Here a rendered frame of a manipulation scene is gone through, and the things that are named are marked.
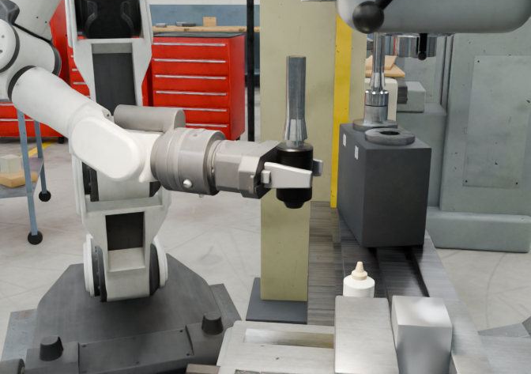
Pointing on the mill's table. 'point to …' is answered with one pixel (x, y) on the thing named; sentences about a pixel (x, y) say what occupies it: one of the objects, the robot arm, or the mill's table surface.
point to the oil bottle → (359, 284)
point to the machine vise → (461, 319)
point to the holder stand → (383, 183)
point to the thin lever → (423, 47)
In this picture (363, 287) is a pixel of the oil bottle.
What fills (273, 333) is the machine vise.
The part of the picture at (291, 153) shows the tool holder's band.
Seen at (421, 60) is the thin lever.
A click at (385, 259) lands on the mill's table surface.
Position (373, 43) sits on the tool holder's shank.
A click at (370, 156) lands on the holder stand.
